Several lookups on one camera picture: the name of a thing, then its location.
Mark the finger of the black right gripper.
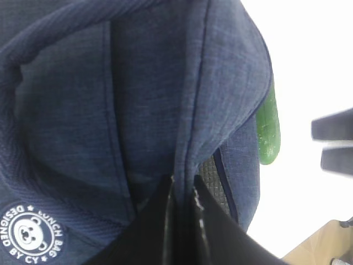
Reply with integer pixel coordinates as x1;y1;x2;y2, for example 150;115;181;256
320;147;352;176
311;109;352;141

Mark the green cucumber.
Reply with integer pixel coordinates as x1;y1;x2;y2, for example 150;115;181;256
256;83;281;165

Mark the navy blue lunch bag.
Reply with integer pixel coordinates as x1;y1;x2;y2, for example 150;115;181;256
1;1;273;264

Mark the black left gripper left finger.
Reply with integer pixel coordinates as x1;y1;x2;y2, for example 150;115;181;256
85;176;174;265

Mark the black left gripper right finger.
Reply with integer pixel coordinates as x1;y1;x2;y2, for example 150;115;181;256
192;175;285;265

